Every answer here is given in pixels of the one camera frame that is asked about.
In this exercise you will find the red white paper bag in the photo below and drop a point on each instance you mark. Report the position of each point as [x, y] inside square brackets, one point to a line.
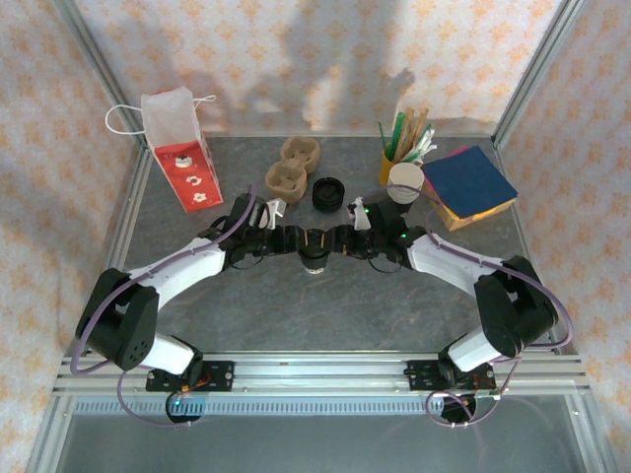
[189, 162]

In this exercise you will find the aluminium frame post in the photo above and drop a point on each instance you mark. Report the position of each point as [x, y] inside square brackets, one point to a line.
[98, 64]
[537, 69]

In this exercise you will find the aluminium frame rail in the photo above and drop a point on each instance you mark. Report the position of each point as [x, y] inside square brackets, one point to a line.
[128, 222]
[522, 207]
[345, 134]

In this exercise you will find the yellow napkin box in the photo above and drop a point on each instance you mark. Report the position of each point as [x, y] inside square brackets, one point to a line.
[473, 219]

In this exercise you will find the brown pulp cup carrier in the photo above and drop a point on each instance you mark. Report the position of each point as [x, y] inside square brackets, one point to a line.
[291, 172]

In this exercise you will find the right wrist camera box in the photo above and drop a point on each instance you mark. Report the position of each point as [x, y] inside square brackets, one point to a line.
[360, 212]

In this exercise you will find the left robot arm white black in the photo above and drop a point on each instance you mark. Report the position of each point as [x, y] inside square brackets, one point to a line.
[172, 271]

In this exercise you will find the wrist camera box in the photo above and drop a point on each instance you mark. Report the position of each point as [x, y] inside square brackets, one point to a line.
[273, 212]
[360, 212]

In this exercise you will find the black plastic lid stack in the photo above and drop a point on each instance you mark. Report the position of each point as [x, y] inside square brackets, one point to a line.
[328, 194]

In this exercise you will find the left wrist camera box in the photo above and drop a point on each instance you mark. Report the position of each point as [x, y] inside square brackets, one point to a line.
[273, 212]

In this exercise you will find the blue napkin stack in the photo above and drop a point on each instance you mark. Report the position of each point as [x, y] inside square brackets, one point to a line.
[468, 180]

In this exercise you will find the paper cup stack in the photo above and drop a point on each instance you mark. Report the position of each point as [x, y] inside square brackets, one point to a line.
[405, 180]

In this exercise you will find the wide aluminium base rail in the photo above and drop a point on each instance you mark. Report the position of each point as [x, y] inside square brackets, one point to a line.
[320, 372]

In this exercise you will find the yellow stirrer holder cup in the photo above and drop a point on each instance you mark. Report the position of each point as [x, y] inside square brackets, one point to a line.
[387, 170]

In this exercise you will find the white wrapped straw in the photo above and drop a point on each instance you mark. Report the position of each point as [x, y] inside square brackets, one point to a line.
[423, 143]
[425, 150]

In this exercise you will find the wide green stirrer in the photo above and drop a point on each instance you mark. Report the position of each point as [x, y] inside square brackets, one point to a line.
[399, 130]

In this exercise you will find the thin green straw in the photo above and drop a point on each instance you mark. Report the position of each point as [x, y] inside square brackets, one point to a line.
[383, 140]

